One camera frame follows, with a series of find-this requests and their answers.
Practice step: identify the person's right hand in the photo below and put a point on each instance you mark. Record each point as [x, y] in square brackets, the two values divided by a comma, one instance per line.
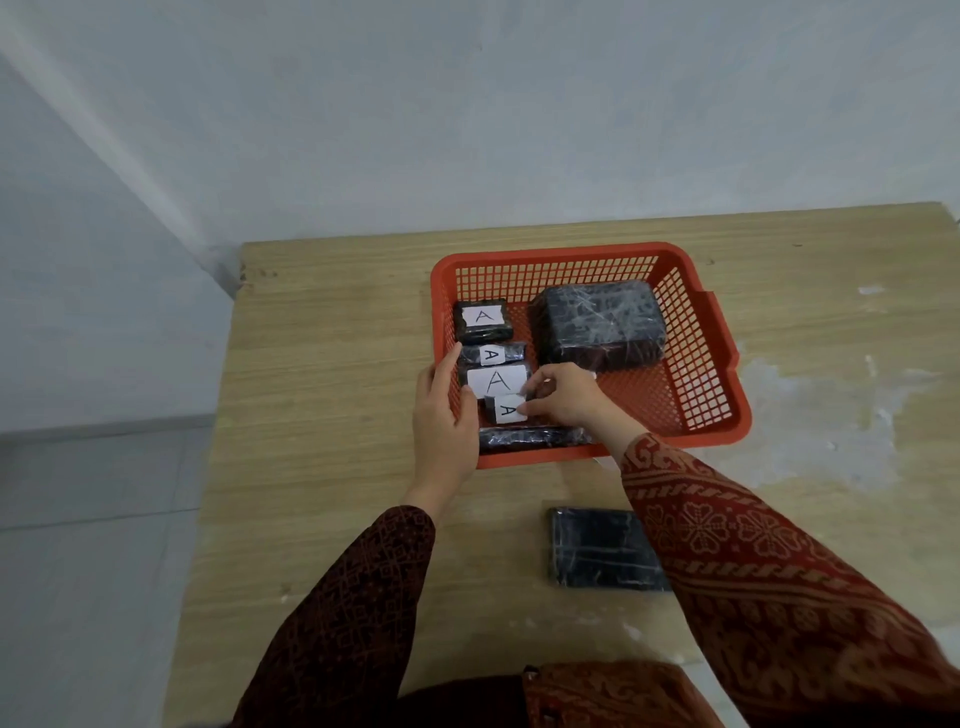
[574, 397]

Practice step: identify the person's left hand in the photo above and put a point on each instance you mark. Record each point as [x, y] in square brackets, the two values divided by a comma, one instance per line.
[442, 439]

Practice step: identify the person's left thumb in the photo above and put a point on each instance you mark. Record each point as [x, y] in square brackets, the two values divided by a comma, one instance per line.
[469, 405]

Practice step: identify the person's left middle finger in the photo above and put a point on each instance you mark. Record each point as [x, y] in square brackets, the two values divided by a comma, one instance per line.
[424, 381]

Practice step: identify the person's right thumb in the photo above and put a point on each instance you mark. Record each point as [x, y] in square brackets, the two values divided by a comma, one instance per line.
[534, 407]

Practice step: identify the small black package white label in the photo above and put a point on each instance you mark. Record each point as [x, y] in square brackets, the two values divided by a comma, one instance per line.
[504, 410]

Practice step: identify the red plastic mesh basket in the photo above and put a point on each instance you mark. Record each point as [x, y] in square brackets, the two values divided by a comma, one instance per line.
[697, 375]

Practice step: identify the person's left forearm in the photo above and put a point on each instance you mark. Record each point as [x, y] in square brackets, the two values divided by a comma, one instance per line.
[352, 622]

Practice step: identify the person's right forearm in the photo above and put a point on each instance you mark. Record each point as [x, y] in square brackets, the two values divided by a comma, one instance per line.
[765, 577]

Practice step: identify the long black unlabelled package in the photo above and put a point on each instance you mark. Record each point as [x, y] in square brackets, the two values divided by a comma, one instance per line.
[532, 438]

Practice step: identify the black package large white label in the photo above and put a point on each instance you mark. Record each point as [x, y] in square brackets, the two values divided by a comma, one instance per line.
[495, 380]

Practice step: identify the narrow black package small label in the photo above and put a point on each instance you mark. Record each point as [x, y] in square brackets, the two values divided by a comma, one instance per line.
[508, 352]

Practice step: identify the square black package white label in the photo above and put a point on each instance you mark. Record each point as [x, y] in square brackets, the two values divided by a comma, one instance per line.
[483, 321]

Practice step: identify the large black wrapped package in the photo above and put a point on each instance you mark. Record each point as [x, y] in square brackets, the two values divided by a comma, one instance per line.
[600, 324]

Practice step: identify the flat black wrapped packet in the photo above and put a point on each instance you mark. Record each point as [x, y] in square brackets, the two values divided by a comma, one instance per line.
[604, 550]

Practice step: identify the person's red patterned garment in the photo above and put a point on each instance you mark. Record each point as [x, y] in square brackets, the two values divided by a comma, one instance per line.
[600, 697]

